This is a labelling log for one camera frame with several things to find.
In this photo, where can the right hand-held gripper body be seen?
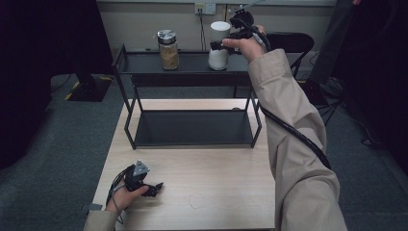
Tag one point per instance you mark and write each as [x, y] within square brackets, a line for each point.
[243, 24]

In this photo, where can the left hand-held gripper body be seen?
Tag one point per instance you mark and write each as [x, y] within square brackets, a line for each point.
[134, 181]

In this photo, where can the white canister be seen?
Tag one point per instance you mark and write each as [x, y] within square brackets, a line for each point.
[219, 59]

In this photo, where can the glass jar with silver lid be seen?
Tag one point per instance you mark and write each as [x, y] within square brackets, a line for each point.
[168, 53]

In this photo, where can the black metal shelf rack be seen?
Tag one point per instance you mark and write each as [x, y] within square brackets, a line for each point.
[192, 128]

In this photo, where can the person's left hand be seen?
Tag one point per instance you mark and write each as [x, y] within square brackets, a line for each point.
[125, 199]

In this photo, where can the person's right hand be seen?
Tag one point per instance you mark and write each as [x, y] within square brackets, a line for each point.
[251, 48]

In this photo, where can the grey table clamp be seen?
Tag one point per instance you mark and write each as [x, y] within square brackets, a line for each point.
[94, 207]

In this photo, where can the black folding chair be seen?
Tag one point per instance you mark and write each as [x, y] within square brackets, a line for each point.
[295, 41]

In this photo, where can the black stand base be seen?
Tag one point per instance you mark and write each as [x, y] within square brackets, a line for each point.
[316, 94]

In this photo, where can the black stand with striped base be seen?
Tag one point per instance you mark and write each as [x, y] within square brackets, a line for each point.
[88, 89]

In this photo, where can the dark curtain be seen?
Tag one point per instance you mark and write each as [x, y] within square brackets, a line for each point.
[378, 64]
[38, 64]

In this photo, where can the white wall socket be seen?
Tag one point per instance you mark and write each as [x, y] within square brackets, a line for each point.
[205, 8]

